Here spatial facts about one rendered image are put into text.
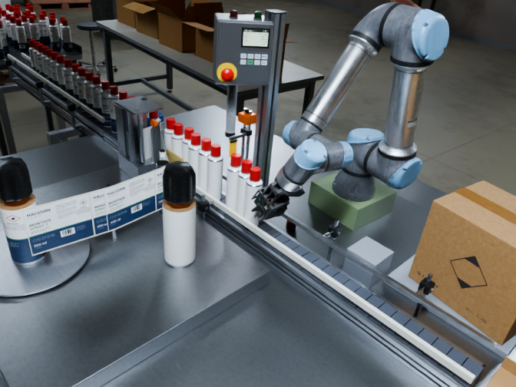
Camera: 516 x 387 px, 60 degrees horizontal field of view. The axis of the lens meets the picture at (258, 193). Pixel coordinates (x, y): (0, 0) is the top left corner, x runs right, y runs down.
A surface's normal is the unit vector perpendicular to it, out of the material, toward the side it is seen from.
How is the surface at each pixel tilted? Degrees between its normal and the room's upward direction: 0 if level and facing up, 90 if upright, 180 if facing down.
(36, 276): 0
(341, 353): 0
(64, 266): 0
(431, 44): 83
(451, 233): 90
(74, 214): 90
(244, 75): 90
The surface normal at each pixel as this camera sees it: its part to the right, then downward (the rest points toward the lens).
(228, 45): 0.15, 0.53
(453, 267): -0.82, 0.24
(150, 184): 0.73, 0.40
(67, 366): 0.07, -0.85
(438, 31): 0.57, 0.36
